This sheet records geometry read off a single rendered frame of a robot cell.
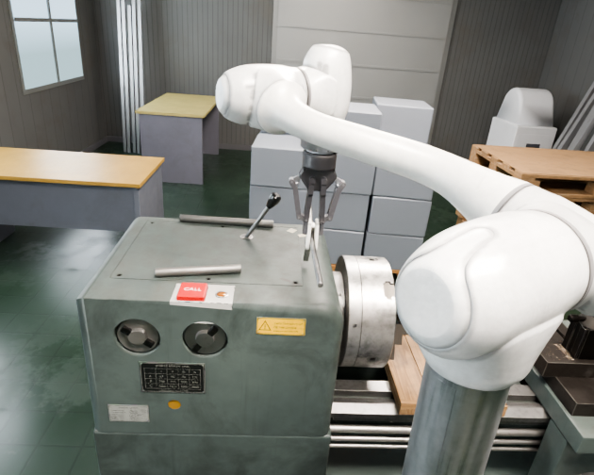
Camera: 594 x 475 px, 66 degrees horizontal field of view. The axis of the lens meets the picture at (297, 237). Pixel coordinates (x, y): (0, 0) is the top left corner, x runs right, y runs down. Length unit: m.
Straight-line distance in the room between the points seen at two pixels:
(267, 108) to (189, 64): 6.45
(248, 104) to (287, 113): 0.08
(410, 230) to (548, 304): 3.01
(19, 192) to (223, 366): 2.91
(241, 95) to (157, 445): 0.89
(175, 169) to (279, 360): 4.73
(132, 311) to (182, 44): 6.38
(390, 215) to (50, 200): 2.46
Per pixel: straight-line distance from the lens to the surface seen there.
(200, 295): 1.03
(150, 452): 1.35
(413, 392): 1.43
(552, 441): 1.57
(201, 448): 1.32
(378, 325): 1.21
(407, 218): 3.46
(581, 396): 1.51
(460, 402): 0.59
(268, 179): 3.33
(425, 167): 0.75
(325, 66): 0.95
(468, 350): 0.48
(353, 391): 1.42
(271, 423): 1.24
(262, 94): 0.84
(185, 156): 5.63
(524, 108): 6.65
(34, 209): 3.83
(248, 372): 1.13
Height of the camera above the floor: 1.81
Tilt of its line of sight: 25 degrees down
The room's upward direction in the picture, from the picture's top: 5 degrees clockwise
